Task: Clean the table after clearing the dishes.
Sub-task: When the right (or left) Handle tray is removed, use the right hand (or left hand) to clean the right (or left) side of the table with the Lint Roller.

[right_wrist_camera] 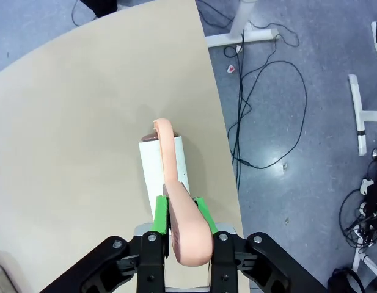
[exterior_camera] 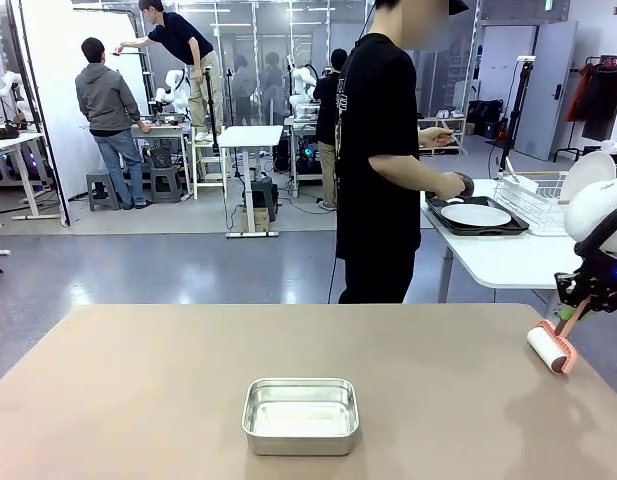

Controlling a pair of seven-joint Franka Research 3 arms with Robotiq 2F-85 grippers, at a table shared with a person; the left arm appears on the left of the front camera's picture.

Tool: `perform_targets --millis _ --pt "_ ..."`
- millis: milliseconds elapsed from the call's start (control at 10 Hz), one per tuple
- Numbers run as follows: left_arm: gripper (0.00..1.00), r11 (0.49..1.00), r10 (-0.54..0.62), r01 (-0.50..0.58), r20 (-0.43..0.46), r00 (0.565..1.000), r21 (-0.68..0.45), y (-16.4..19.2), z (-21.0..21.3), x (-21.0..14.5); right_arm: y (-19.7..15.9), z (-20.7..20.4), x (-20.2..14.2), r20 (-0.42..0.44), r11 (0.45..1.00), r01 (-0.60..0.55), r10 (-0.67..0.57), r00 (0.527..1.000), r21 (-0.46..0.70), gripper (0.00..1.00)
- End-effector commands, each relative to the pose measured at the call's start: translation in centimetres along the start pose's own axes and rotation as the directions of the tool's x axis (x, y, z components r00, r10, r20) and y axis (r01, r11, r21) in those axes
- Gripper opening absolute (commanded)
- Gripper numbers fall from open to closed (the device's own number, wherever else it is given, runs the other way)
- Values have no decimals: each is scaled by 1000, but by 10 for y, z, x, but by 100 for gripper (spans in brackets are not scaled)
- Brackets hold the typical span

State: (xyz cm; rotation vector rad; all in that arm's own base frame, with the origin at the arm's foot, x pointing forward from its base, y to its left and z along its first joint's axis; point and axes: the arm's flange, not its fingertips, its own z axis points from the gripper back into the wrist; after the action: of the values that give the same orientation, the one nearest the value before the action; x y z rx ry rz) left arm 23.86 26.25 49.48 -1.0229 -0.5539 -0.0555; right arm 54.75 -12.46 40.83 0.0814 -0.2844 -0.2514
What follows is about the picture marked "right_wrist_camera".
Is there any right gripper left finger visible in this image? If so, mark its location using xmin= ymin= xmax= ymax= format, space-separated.
xmin=40 ymin=194 xmax=171 ymax=293

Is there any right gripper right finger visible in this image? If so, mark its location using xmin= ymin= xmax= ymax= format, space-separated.
xmin=192 ymin=197 xmax=329 ymax=293

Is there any black bag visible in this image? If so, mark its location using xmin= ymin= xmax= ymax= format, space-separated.
xmin=326 ymin=267 xmax=365 ymax=293

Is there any white plug adapter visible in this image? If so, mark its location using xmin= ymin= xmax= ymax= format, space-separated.
xmin=360 ymin=178 xmax=375 ymax=197

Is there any white table base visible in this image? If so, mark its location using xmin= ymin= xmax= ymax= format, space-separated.
xmin=348 ymin=74 xmax=377 ymax=157

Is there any white height-adjustable table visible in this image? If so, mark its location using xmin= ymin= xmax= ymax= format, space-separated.
xmin=204 ymin=0 xmax=280 ymax=49

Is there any tangle of black cables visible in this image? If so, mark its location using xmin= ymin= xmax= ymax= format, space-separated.
xmin=339 ymin=148 xmax=377 ymax=255

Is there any long looped black cable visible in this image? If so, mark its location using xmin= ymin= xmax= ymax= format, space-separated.
xmin=222 ymin=36 xmax=309 ymax=187

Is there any thin black cable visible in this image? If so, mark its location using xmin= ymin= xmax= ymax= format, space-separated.
xmin=70 ymin=0 xmax=98 ymax=29
xmin=195 ymin=0 xmax=300 ymax=48

